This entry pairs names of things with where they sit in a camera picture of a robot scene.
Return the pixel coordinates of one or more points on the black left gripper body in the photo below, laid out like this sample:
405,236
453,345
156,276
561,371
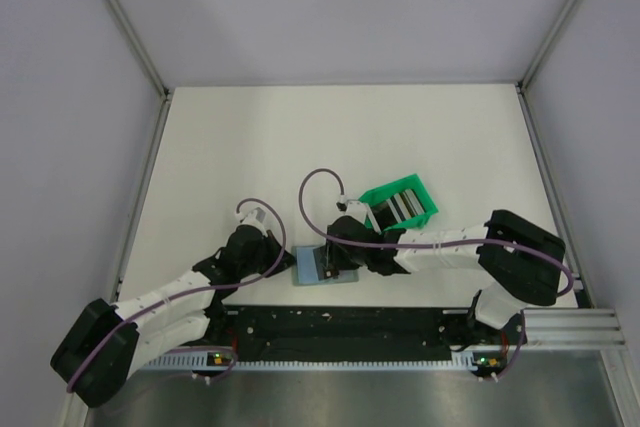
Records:
265,256

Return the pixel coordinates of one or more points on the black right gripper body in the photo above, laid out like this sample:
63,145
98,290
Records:
342,260

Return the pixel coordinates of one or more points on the dark grey chip card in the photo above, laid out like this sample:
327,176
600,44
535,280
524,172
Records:
311,265

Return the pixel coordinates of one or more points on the sage green leather card holder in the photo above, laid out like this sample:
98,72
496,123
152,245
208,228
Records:
339,277

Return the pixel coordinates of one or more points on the green plastic card bin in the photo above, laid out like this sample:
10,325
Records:
378,194

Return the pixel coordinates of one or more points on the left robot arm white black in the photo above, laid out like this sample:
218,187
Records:
108,343

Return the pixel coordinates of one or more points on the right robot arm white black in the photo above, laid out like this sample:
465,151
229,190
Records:
523,261

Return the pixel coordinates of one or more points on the stack of cards in bin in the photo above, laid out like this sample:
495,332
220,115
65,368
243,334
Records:
404,207

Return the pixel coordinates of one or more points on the metal sheet panel front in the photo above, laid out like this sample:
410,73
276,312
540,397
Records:
542,389

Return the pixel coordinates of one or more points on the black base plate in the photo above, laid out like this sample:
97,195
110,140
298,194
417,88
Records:
351,334

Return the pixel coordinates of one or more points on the white slotted cable duct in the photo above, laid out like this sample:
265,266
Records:
212,362

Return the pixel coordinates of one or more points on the aluminium frame rail front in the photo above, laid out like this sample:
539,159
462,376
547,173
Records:
573,330

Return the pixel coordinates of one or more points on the aluminium frame post left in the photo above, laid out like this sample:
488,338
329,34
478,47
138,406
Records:
136,46

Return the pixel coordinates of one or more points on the aluminium frame post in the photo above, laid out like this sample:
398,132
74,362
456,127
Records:
136,46
546,47

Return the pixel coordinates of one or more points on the aluminium frame post right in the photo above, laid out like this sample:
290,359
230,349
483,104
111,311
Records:
546,47

